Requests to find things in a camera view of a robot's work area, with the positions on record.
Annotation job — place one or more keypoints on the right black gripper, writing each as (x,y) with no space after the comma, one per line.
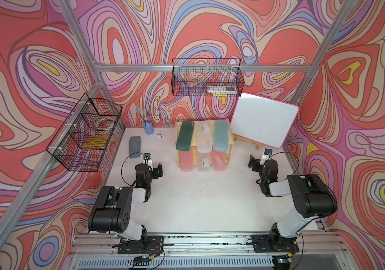
(256,162)

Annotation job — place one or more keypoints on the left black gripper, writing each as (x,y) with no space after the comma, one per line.
(154,174)

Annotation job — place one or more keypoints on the pink pencil case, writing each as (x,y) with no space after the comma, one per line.
(218,161)
(186,161)

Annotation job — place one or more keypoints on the teal pencil case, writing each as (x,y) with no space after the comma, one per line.
(221,136)

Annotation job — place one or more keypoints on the dark green pencil case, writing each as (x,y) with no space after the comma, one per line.
(185,135)

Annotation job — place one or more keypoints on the clear frosted pencil case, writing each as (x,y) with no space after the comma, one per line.
(204,138)

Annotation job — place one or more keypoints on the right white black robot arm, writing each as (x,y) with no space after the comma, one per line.
(312,200)

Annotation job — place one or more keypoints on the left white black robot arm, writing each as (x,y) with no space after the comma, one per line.
(111,212)

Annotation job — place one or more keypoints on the wooden two-tier shelf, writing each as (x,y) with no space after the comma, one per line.
(194,146)

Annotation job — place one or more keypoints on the wooden whiteboard easel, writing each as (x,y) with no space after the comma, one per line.
(249,141)

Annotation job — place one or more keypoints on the small white clip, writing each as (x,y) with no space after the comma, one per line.
(158,134)

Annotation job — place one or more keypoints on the grey felt eraser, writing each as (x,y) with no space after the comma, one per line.
(134,147)

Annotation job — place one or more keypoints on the pink framed whiteboard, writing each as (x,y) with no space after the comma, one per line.
(262,120)

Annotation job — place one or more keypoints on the blue pen cup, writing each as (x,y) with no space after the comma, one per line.
(148,127)

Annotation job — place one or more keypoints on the blue pen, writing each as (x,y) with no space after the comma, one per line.
(140,114)

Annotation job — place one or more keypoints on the yellow item in basket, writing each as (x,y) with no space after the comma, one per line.
(95,142)

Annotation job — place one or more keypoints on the box in back basket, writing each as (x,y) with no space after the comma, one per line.
(218,90)

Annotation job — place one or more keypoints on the green circuit board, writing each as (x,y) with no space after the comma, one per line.
(142,261)

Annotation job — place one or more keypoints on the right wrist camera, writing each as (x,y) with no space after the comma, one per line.
(267,153)

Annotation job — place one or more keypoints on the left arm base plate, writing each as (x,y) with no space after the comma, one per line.
(149,245)

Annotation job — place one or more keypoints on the aluminium frame right post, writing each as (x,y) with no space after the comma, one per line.
(329,37)

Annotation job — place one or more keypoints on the aluminium frame post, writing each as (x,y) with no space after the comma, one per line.
(79,37)
(329,37)

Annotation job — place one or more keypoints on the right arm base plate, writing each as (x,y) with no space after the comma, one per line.
(274,244)

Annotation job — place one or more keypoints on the left black wire basket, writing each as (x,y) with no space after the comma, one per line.
(99,116)

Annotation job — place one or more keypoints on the black wire basket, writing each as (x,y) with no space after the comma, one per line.
(99,116)
(193,81)

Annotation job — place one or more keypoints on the back black wire basket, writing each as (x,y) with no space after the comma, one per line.
(193,81)

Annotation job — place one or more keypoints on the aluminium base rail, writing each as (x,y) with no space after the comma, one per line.
(318,250)

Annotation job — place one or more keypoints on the aluminium frame back bar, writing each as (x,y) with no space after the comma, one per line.
(168,68)

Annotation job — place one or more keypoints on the aluminium frame left rail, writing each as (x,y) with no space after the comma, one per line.
(16,209)

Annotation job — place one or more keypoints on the aluminium frame left post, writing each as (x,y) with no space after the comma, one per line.
(79,37)

